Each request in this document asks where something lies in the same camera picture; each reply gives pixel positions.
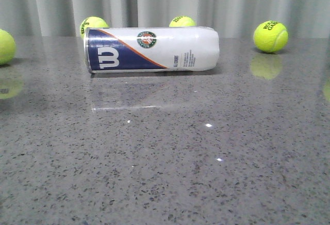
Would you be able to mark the centre tennis ball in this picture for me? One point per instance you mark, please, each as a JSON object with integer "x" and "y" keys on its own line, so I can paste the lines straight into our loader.
{"x": 182, "y": 21}

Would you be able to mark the grey pleated curtain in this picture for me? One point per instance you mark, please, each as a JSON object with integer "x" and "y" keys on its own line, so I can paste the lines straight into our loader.
{"x": 231, "y": 18}

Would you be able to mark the far left tennis ball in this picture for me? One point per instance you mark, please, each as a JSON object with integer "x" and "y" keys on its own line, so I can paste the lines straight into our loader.
{"x": 7, "y": 47}

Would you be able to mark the right Roland Garros tennis ball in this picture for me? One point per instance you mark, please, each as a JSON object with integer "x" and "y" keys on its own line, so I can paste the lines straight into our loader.
{"x": 270, "y": 36}

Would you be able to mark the white Wilson tennis ball can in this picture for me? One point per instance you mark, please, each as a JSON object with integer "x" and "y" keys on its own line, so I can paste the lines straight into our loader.
{"x": 153, "y": 49}

